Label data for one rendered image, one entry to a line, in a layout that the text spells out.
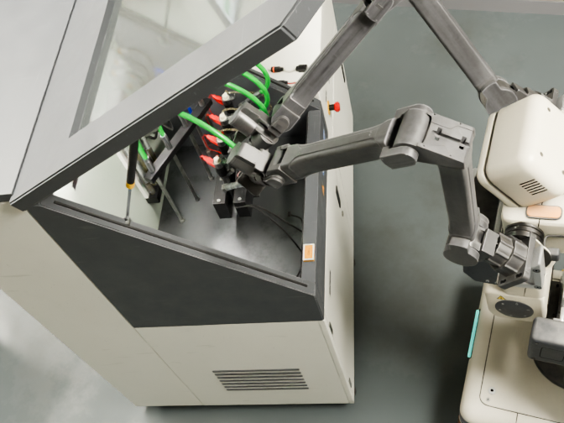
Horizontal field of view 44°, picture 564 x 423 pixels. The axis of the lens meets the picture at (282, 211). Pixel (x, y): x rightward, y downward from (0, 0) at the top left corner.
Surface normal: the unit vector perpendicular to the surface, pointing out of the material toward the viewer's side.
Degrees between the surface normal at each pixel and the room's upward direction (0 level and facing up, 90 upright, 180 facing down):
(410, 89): 0
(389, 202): 0
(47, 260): 90
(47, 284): 90
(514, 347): 0
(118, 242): 90
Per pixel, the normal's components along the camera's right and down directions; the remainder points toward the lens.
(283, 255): -0.20, -0.55
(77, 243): -0.05, 0.83
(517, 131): -0.78, -0.51
